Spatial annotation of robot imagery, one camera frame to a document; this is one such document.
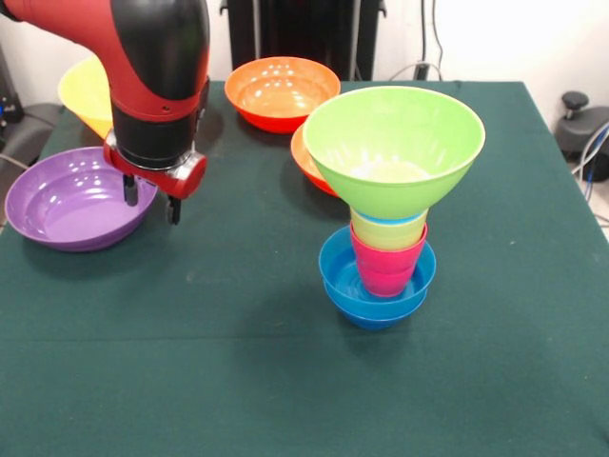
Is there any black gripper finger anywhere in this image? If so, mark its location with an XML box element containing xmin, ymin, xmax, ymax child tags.
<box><xmin>165</xmin><ymin>193</ymin><xmax>183</xmax><ymax>227</ymax></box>
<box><xmin>122</xmin><ymin>173</ymin><xmax>139</xmax><ymax>208</ymax></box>

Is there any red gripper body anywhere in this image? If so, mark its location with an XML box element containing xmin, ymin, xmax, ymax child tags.
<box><xmin>103</xmin><ymin>130</ymin><xmax>209</xmax><ymax>200</ymax></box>

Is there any purple bowl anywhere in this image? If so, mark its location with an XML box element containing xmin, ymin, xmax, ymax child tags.
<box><xmin>4</xmin><ymin>146</ymin><xmax>159</xmax><ymax>252</ymax></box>

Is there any orange bowl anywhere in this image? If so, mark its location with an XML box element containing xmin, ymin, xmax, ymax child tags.
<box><xmin>290</xmin><ymin>124</ymin><xmax>340</xmax><ymax>197</ymax></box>
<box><xmin>224</xmin><ymin>55</ymin><xmax>342</xmax><ymax>134</ymax></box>

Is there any light blue bowl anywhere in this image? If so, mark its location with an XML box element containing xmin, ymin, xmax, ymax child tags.
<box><xmin>318</xmin><ymin>226</ymin><xmax>438</xmax><ymax>307</ymax></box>

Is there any yellow-green cup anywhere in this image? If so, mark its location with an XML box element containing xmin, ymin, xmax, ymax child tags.
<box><xmin>350</xmin><ymin>211</ymin><xmax>428</xmax><ymax>252</ymax></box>

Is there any light blue cup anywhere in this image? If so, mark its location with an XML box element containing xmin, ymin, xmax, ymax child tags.
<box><xmin>352</xmin><ymin>209</ymin><xmax>427</xmax><ymax>227</ymax></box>

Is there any red cup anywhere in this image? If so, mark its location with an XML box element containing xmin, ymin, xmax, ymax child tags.
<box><xmin>349</xmin><ymin>222</ymin><xmax>428</xmax><ymax>299</ymax></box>

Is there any light green bowl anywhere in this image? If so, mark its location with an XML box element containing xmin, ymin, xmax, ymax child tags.
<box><xmin>302</xmin><ymin>86</ymin><xmax>487</xmax><ymax>220</ymax></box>

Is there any dark blue bowl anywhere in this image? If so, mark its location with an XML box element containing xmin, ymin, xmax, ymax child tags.
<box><xmin>324</xmin><ymin>285</ymin><xmax>428</xmax><ymax>332</ymax></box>

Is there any large yellow bowl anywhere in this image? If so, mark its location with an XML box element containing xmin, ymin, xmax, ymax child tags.
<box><xmin>57</xmin><ymin>55</ymin><xmax>115</xmax><ymax>142</ymax></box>

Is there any black chair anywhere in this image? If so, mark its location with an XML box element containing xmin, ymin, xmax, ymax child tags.
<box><xmin>0</xmin><ymin>102</ymin><xmax>65</xmax><ymax>172</ymax></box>

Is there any dark green tablecloth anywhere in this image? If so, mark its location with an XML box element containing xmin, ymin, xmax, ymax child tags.
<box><xmin>0</xmin><ymin>79</ymin><xmax>609</xmax><ymax>457</ymax></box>

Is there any black knob clamp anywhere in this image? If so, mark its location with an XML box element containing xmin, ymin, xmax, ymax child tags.
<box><xmin>560</xmin><ymin>90</ymin><xmax>590</xmax><ymax>125</ymax></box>

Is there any black rounded base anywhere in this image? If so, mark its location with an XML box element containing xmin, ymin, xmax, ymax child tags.
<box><xmin>555</xmin><ymin>107</ymin><xmax>609</xmax><ymax>166</ymax></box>

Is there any black wall cable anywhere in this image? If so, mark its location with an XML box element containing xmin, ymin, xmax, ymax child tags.
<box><xmin>429</xmin><ymin>0</ymin><xmax>446</xmax><ymax>81</ymax></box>

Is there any grey blue cable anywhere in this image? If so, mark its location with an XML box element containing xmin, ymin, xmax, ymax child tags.
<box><xmin>570</xmin><ymin>121</ymin><xmax>609</xmax><ymax>185</ymax></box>

